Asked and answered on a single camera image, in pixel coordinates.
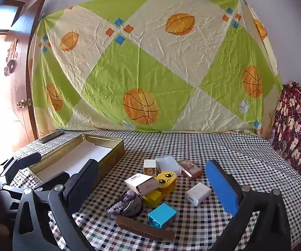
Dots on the gold tin box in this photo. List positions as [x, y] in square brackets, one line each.
[72, 159]

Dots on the transom window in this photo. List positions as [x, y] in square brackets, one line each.
[1, 18]

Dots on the red bear print cloth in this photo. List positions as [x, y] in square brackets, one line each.
[294, 125]

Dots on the brown comb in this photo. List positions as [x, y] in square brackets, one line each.
[140, 227]

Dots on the clear plastic box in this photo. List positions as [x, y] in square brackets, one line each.
[167, 163]

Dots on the white cube toy block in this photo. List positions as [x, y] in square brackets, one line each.
[149, 165]

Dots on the sequined grey pouch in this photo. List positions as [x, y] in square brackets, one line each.
[127, 205]

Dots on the checkered tablecloth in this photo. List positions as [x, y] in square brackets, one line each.
[218, 149]

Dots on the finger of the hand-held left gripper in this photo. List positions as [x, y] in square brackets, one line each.
[53, 179]
[25, 160]

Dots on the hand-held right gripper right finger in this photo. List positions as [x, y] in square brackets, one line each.
[221, 188]

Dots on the brass door knob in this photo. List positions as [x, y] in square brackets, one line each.
[21, 104]

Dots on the brown wooden door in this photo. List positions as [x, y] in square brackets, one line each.
[35, 31]

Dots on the blue toy block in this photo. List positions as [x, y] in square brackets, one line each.
[163, 211]

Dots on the wooden door ornament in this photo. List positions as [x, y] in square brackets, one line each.
[11, 55]

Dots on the yellow face toy block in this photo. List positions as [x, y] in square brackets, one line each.
[166, 180]

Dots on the green basketball print sheet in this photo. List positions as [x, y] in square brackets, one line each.
[153, 57]

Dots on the black remote control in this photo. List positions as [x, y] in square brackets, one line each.
[52, 136]

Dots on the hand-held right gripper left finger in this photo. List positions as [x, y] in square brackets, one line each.
[81, 183]

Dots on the white charger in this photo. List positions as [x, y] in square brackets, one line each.
[199, 192]

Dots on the copper framed box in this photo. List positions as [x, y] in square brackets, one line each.
[189, 169]

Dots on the cork wooden block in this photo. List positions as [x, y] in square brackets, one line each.
[140, 183]

